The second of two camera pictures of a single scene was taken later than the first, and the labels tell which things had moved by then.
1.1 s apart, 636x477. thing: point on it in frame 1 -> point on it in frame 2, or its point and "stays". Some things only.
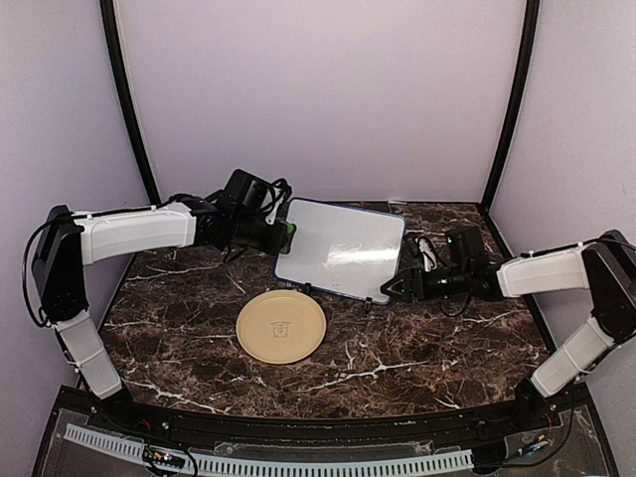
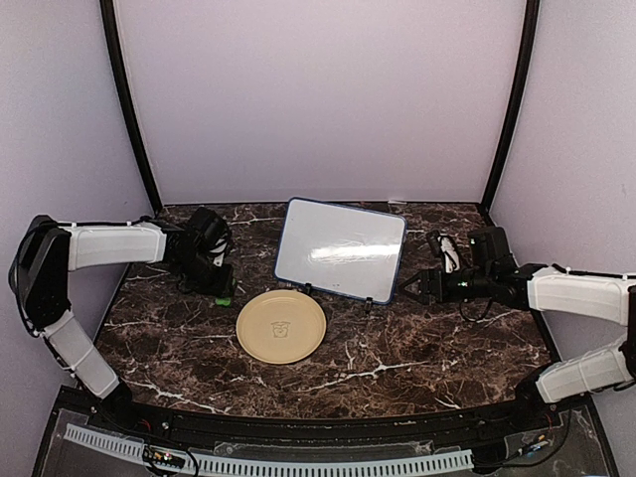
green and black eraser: [290, 234] -> [224, 301]
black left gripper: [274, 242] -> [222, 287]
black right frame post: [517, 103] stays
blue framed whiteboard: [341, 248] stays
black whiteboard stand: [368, 300] stays
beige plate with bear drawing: [280, 326] stays
